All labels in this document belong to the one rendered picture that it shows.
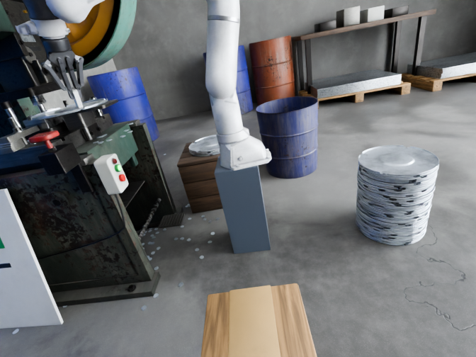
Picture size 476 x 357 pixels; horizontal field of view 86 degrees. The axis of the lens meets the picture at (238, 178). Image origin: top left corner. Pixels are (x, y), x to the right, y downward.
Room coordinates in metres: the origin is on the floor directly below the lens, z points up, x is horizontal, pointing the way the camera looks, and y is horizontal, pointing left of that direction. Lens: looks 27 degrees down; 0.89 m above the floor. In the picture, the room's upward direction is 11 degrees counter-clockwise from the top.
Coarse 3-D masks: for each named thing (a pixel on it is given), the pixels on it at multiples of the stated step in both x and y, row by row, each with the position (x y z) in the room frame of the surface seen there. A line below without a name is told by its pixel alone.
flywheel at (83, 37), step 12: (108, 0) 1.45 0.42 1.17; (96, 12) 1.50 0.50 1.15; (108, 12) 1.46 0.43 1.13; (72, 24) 1.51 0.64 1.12; (84, 24) 1.51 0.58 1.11; (96, 24) 1.46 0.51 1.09; (108, 24) 1.46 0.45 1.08; (72, 36) 1.51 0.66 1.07; (84, 36) 1.48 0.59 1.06; (96, 36) 1.47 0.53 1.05; (108, 36) 1.51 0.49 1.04; (72, 48) 1.48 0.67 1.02; (84, 48) 1.47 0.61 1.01; (96, 48) 1.49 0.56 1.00
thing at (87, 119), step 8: (104, 104) 1.08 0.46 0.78; (112, 104) 1.13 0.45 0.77; (80, 112) 1.07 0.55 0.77; (88, 112) 1.15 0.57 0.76; (64, 120) 1.10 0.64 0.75; (72, 120) 1.09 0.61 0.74; (80, 120) 1.09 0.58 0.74; (88, 120) 1.12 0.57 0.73; (72, 128) 1.09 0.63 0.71; (80, 128) 1.09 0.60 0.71; (88, 128) 1.10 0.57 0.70; (96, 128) 1.16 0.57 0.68; (88, 136) 1.09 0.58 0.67; (96, 136) 1.13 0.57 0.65
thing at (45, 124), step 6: (24, 120) 1.09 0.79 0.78; (30, 120) 1.08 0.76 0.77; (36, 120) 1.08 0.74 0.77; (42, 120) 1.08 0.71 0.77; (48, 120) 1.09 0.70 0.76; (54, 120) 1.12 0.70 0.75; (60, 120) 1.16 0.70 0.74; (30, 126) 1.08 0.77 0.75; (42, 126) 1.08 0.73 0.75; (48, 126) 1.08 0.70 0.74
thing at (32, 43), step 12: (12, 12) 1.14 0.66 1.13; (24, 12) 1.19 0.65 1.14; (24, 36) 1.14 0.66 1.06; (36, 36) 1.20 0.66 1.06; (36, 48) 1.17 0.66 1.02; (12, 60) 1.08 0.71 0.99; (24, 60) 1.08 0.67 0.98; (36, 60) 1.10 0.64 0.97; (0, 72) 1.08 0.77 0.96; (12, 72) 1.08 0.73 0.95; (24, 72) 1.07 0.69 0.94; (36, 72) 1.10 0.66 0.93; (48, 72) 1.11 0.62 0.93; (12, 84) 1.08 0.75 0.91; (24, 84) 1.08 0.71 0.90; (36, 84) 1.08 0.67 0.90
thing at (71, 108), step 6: (84, 102) 1.29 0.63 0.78; (90, 102) 1.26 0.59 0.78; (96, 102) 1.20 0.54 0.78; (102, 102) 1.11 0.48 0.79; (60, 108) 1.24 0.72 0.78; (66, 108) 1.13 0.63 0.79; (72, 108) 1.09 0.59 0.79; (78, 108) 1.10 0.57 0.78; (84, 108) 1.05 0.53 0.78; (42, 114) 1.16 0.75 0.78; (48, 114) 1.11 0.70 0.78; (54, 114) 1.07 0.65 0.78; (60, 114) 1.00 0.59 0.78
